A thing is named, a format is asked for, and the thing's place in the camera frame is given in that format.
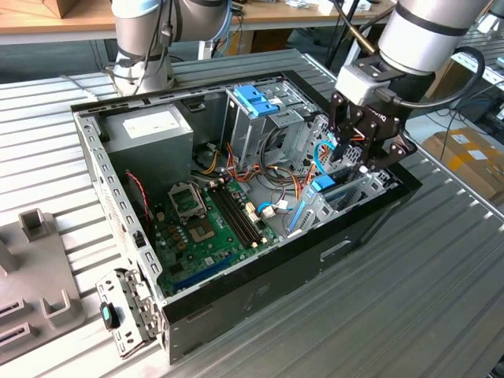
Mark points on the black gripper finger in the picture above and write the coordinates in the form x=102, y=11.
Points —
x=393, y=151
x=344, y=114

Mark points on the hard disk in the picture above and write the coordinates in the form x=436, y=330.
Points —
x=323, y=184

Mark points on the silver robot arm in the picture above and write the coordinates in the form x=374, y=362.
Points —
x=425, y=35

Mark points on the metal disk bay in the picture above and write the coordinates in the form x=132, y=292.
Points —
x=321, y=212

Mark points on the black tripod pole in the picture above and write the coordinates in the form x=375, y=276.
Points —
x=334, y=55

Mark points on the labelled cardboard box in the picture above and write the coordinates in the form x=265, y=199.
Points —
x=464, y=157

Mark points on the blue drive cage latch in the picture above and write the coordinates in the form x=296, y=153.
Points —
x=252, y=98

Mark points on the metal drive cage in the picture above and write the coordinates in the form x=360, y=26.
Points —
x=244, y=134

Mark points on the metal slat table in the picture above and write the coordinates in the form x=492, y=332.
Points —
x=497, y=71

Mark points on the wooden top desk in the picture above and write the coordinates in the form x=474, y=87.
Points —
x=275, y=15

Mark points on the black RAM slot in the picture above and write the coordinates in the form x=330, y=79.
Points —
x=228, y=219
x=243, y=212
x=233, y=217
x=238, y=215

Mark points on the black open PC case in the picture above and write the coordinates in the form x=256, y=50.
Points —
x=283, y=283

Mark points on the green motherboard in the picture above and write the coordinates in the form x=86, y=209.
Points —
x=214, y=252

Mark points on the grey power supply unit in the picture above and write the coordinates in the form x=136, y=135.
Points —
x=157, y=157

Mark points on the blue expansion slot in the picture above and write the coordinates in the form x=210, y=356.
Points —
x=197, y=276

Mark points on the black case fan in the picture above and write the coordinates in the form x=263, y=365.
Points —
x=138, y=197

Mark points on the brown cardboard box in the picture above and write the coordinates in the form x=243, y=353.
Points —
x=63, y=8

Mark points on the grey parts rack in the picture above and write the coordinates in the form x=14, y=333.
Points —
x=35, y=271

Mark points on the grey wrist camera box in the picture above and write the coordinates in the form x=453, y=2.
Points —
x=354, y=84

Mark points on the metal hinged slot bracket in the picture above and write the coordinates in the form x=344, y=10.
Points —
x=130, y=338

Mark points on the black blue bracket latch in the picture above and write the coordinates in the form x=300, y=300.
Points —
x=106, y=315

